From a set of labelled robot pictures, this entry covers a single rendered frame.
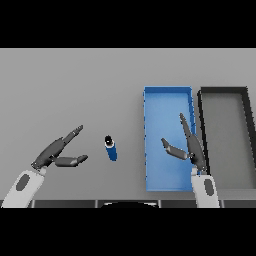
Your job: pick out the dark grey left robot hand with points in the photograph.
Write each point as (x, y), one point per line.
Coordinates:
(53, 149)

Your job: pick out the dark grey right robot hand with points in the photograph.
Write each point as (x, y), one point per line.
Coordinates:
(193, 143)

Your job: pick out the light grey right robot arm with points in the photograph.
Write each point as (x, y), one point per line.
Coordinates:
(205, 187)

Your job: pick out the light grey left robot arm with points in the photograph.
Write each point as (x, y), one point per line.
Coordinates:
(22, 187)

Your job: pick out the blue bin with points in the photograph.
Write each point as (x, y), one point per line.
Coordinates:
(168, 138)

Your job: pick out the dark grey bin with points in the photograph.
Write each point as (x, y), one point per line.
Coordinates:
(226, 133)

